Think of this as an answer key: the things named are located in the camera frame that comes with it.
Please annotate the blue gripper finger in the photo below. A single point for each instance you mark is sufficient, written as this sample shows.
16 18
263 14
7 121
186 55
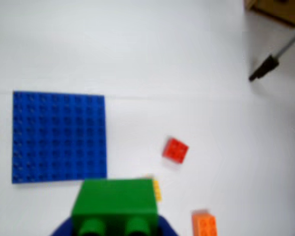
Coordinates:
166 227
65 228

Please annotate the green 2x2 block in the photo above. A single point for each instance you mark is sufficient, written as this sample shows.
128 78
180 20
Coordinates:
115 201

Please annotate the yellow 2x2 block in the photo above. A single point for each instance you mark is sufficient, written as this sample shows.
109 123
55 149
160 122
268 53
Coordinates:
157 190

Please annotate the orange 2x4 block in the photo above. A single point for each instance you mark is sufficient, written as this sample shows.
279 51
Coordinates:
205 225

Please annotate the red 2x2 block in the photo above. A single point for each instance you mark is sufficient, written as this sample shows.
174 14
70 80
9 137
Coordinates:
175 151

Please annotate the white cover board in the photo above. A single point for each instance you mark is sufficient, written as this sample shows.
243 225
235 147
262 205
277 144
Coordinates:
162 61

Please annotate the brown cardboard box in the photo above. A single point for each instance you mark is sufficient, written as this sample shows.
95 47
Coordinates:
273 12

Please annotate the blue 8x8 base plate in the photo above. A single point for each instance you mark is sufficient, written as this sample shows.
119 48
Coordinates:
59 137

